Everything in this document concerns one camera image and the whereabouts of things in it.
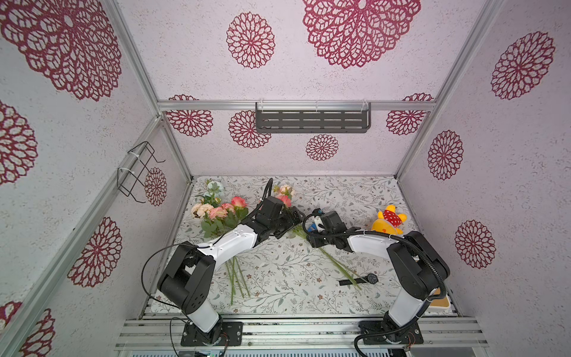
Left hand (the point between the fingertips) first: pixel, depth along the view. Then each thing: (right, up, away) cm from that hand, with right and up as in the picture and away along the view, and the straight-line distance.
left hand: (299, 221), depth 87 cm
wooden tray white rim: (+46, -27, -13) cm, 55 cm away
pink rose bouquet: (-6, +11, +22) cm, 25 cm away
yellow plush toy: (+39, -1, +8) cm, 40 cm away
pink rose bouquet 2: (-34, +1, +10) cm, 35 cm away
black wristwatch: (+28, -22, -1) cm, 35 cm away
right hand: (+5, -6, +8) cm, 12 cm away
